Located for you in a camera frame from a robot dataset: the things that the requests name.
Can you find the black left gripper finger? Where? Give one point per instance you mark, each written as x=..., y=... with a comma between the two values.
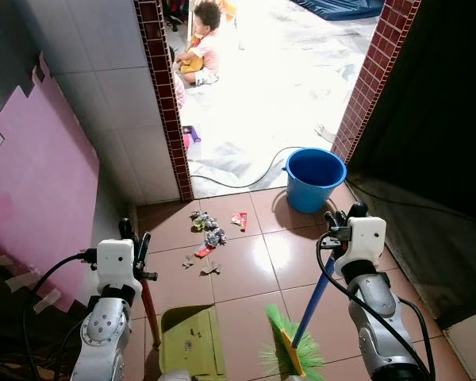
x=144, y=250
x=128, y=229

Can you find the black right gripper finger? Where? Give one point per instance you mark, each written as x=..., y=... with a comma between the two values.
x=332, y=218
x=357, y=210

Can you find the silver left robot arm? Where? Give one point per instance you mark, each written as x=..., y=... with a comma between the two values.
x=103, y=332

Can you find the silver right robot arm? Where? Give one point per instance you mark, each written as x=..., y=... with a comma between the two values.
x=377, y=317

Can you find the blue plastic bucket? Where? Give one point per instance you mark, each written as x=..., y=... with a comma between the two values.
x=313, y=186

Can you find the small brown paper scrap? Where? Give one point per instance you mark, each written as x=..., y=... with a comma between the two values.
x=188, y=262

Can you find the small flat red wrapper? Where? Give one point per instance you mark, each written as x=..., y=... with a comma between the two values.
x=204, y=252

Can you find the large brown paper scrap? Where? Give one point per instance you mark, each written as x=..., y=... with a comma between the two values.
x=210, y=269

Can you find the crumpled foil wrapper with yellow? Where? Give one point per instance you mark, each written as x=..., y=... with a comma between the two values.
x=202, y=221

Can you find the crumpled silver foil wrapper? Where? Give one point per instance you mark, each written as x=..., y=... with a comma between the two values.
x=215, y=236

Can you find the red snack wrapper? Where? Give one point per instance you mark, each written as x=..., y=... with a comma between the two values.
x=239, y=221

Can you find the beige tape strip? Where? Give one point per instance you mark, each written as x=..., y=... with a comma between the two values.
x=47, y=300

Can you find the pink foam board panel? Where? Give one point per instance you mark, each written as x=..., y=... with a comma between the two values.
x=40, y=175

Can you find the pink and purple toy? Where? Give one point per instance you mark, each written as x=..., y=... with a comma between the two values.
x=190, y=139

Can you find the child in striped shirt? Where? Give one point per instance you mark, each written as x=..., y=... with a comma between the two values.
x=178, y=87

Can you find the sitting child in pink shirt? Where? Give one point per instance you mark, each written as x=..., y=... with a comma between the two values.
x=206, y=51

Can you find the blue tarp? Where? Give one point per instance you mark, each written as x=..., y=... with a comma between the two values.
x=337, y=7

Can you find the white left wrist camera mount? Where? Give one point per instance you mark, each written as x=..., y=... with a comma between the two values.
x=115, y=258

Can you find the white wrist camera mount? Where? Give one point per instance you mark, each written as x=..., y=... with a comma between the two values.
x=365, y=242
x=115, y=258

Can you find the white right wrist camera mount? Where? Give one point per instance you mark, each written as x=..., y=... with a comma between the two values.
x=365, y=242

